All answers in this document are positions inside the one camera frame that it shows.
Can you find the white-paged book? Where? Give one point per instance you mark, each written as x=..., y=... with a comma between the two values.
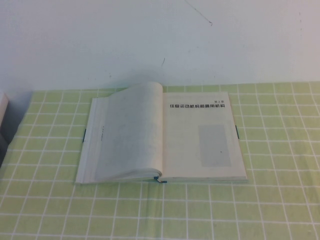
x=190, y=140

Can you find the green white-checked tablecloth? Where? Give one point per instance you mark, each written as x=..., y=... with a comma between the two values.
x=225, y=212

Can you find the white and grey box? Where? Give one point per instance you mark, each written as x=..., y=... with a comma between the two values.
x=3, y=125

